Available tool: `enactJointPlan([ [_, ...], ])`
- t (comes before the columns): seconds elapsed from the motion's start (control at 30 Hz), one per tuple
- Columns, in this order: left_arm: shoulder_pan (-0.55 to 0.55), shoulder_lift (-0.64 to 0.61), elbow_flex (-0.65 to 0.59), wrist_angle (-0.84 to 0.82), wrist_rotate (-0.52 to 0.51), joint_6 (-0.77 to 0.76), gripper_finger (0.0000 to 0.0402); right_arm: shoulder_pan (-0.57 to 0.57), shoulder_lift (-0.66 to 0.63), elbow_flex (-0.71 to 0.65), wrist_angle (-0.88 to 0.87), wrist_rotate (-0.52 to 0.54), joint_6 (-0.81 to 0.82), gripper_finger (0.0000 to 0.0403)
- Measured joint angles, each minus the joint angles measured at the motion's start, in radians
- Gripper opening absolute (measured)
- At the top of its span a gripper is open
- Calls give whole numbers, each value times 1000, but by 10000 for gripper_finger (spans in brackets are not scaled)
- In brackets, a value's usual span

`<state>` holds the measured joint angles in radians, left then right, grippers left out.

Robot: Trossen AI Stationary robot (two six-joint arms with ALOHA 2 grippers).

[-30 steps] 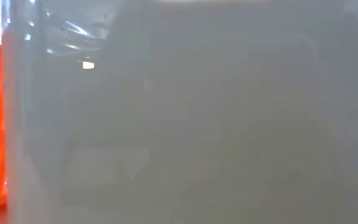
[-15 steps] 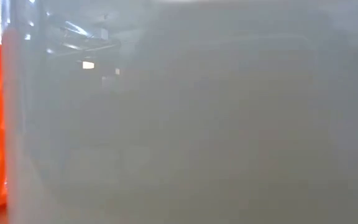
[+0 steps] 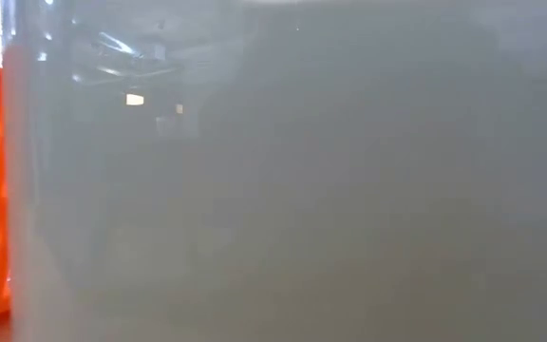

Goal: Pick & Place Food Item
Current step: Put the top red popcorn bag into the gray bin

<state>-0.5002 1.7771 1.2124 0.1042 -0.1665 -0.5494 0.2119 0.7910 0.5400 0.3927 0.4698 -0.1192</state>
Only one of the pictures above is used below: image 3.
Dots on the translucent white plastic bin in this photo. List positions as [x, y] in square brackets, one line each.
[302, 190]

